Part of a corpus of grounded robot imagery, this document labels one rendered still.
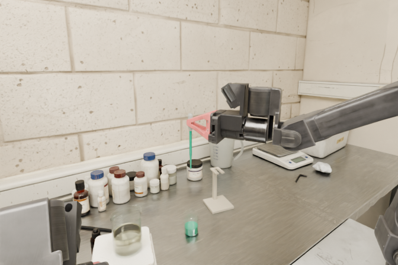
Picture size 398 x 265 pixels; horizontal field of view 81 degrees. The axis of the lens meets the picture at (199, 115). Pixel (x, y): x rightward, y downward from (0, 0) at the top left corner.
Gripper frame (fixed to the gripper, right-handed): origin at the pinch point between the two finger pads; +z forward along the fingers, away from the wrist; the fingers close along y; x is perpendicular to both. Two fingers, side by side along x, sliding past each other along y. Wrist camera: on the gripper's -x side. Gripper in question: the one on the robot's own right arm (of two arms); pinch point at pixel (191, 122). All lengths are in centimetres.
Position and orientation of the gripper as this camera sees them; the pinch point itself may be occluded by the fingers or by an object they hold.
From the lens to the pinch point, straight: 60.7
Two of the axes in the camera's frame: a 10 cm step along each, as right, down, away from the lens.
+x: -0.1, 9.8, 2.1
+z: -9.1, -1.0, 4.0
